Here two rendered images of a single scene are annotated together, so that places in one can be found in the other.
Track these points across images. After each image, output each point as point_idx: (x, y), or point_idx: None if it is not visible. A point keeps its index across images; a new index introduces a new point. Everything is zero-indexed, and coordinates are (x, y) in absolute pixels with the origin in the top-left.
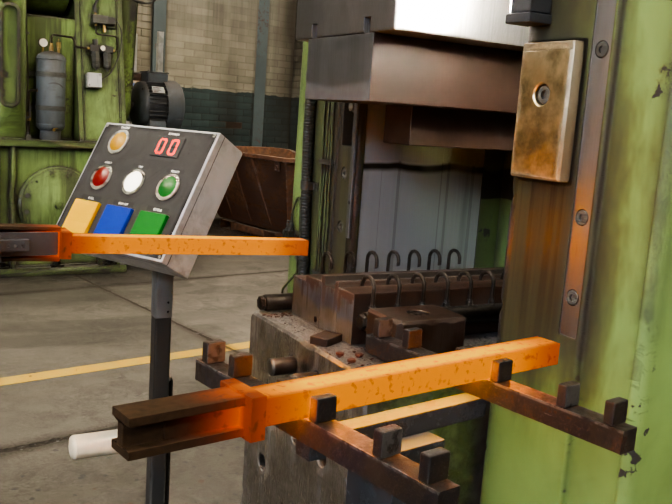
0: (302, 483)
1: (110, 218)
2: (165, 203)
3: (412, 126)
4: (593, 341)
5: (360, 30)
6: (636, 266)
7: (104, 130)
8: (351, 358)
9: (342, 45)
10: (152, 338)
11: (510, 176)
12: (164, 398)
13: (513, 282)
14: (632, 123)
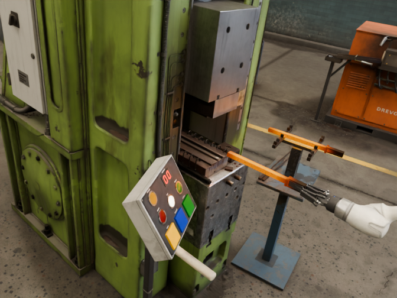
0: (228, 201)
1: (181, 219)
2: (182, 192)
3: None
4: (240, 127)
5: (235, 92)
6: (247, 110)
7: (143, 203)
8: (239, 164)
9: (228, 97)
10: (152, 256)
11: None
12: (337, 151)
13: (228, 128)
14: (249, 87)
